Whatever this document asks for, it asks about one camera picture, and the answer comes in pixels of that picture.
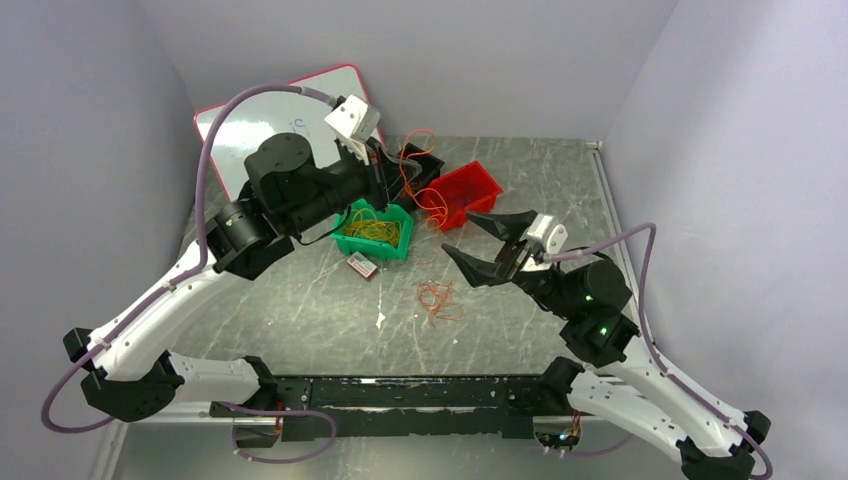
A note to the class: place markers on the small red white box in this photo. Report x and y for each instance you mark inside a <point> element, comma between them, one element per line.
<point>362,265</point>

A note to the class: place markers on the red plastic bin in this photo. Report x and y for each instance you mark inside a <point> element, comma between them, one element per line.
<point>470,188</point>

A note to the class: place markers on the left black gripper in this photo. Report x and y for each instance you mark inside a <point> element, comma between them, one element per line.
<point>382,170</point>

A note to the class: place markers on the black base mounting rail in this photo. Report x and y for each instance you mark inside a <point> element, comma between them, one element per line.
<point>512,406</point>

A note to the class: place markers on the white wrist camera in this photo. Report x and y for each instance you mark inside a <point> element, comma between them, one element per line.
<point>545,237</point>
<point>353,121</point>

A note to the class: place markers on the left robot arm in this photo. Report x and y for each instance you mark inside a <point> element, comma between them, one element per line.
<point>130,372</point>

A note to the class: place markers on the black plastic bin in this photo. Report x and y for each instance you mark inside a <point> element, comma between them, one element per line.
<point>432,167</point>

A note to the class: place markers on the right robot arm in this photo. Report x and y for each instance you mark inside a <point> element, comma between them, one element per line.
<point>613,369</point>

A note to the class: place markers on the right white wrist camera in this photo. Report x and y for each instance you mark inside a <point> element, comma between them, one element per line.
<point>545,237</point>

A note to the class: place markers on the aluminium frame rail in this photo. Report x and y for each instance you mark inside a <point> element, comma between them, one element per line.
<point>162,392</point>

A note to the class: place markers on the green plastic bin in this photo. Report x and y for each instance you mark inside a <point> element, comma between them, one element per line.
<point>384,235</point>

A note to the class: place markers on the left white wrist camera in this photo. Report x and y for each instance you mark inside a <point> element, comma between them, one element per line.
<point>353,121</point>

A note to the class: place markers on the pink framed whiteboard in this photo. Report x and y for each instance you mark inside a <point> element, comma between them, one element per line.
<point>264,115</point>

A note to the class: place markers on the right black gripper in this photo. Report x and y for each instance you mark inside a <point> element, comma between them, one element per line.
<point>512,257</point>

